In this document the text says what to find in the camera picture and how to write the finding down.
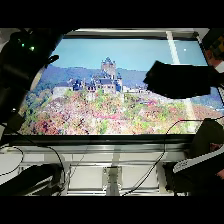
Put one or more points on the black garment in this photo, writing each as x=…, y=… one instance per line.
x=176, y=80

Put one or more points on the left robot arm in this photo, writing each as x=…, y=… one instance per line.
x=20, y=66

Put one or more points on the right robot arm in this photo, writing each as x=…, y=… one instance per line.
x=194, y=163

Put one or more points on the silver frame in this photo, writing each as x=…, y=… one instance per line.
x=133, y=156

